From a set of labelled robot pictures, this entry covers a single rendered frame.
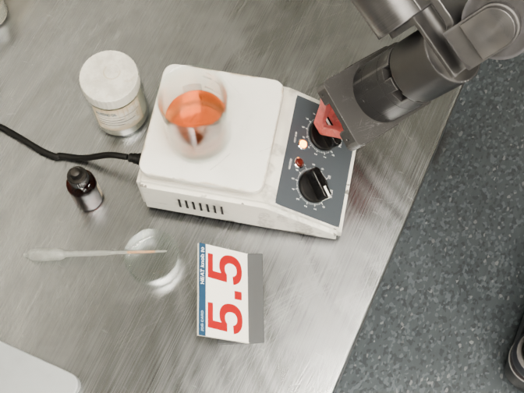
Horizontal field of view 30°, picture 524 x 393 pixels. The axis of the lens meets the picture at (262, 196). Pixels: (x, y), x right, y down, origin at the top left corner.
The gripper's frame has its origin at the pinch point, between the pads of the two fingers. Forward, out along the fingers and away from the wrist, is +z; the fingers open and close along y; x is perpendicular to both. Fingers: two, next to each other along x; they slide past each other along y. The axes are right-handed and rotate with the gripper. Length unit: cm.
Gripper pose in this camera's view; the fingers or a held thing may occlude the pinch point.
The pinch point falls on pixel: (326, 122)
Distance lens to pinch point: 95.7
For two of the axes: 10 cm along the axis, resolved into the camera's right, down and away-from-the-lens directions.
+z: -4.7, 2.4, 8.5
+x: 5.0, 8.6, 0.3
